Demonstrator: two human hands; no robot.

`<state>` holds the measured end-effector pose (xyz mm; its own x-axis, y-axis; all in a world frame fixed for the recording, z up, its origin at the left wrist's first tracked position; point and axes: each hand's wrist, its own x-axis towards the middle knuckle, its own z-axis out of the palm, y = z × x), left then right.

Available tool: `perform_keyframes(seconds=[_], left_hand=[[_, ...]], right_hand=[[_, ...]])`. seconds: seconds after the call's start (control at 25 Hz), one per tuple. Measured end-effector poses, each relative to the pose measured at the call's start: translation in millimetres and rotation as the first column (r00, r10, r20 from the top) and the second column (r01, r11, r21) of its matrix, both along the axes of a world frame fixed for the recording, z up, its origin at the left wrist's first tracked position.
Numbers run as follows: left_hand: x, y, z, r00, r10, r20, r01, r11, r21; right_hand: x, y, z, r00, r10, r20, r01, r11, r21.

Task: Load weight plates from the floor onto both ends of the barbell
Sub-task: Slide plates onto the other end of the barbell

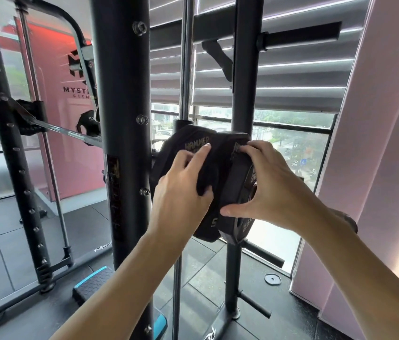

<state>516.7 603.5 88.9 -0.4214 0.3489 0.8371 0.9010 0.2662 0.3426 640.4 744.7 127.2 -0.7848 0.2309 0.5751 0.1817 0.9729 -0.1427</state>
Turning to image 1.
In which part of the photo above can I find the grey striped roller blind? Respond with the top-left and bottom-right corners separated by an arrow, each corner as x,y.
149,0 -> 370,114

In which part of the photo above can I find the red banner black logo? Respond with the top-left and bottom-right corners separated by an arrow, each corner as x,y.
0,17 -> 106,201

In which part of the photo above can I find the black aerobic step cyan trim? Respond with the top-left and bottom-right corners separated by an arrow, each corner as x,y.
71,266 -> 168,340

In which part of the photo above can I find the small black octagonal weight plate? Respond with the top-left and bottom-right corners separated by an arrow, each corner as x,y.
219,152 -> 258,246

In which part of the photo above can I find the black power rack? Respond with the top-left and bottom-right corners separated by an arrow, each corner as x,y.
0,0 -> 341,340

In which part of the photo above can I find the person's left forearm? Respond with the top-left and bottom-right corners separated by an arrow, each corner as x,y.
50,229 -> 186,340

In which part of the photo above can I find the person's right forearm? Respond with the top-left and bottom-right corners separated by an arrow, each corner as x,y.
302,205 -> 399,340

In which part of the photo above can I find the black round grip weight plate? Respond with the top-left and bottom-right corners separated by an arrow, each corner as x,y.
76,109 -> 102,138

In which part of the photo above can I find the person's left hand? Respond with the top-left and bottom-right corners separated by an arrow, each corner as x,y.
149,143 -> 216,245

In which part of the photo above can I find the person's right hand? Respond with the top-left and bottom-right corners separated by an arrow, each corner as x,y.
220,139 -> 327,238

